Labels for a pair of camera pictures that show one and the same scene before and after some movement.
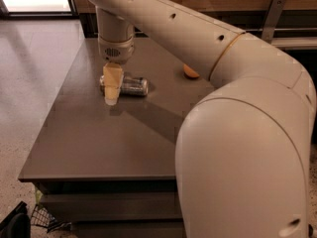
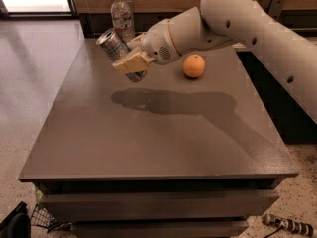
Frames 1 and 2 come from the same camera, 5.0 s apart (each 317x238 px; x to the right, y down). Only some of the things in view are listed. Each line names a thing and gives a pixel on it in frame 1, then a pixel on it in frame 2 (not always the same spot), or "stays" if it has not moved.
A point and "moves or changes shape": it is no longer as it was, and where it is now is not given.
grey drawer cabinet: (110, 171) stays
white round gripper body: (116, 52) -> (158, 44)
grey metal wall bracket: (272, 17) stays
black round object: (17, 224) stays
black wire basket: (43, 217) stays
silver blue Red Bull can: (130, 85) moves or changes shape
